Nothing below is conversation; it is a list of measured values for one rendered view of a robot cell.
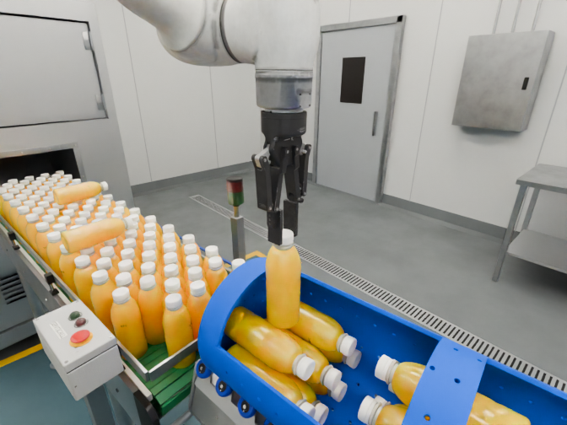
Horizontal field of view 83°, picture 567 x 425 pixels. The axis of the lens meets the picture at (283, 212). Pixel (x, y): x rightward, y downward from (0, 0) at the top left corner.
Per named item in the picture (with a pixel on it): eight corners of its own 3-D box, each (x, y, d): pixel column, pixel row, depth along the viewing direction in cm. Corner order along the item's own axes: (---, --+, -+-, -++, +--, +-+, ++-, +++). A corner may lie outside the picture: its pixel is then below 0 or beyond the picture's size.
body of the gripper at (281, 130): (284, 113, 47) (283, 174, 51) (317, 109, 53) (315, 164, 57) (248, 110, 51) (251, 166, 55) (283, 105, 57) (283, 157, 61)
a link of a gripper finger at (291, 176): (276, 144, 56) (281, 141, 57) (283, 199, 62) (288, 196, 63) (294, 147, 54) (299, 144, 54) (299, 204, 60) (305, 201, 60)
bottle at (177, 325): (165, 368, 85) (153, 312, 78) (175, 348, 92) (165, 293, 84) (191, 370, 85) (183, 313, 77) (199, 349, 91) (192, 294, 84)
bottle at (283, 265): (306, 318, 69) (310, 240, 62) (283, 336, 65) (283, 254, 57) (283, 303, 74) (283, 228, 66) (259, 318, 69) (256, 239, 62)
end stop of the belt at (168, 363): (151, 382, 76) (149, 373, 75) (149, 380, 76) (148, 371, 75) (267, 298, 104) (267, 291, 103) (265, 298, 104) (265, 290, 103)
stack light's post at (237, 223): (248, 411, 168) (236, 219, 125) (243, 406, 171) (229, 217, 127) (254, 405, 171) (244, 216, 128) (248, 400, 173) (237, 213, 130)
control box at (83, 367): (76, 402, 66) (62, 365, 62) (45, 352, 78) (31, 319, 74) (124, 370, 73) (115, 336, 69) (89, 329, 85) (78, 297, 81)
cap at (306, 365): (303, 353, 60) (310, 358, 58) (310, 357, 62) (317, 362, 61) (292, 373, 58) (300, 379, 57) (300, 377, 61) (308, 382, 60)
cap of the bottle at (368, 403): (374, 418, 54) (364, 411, 55) (380, 397, 53) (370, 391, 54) (364, 430, 51) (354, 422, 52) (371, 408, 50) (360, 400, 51)
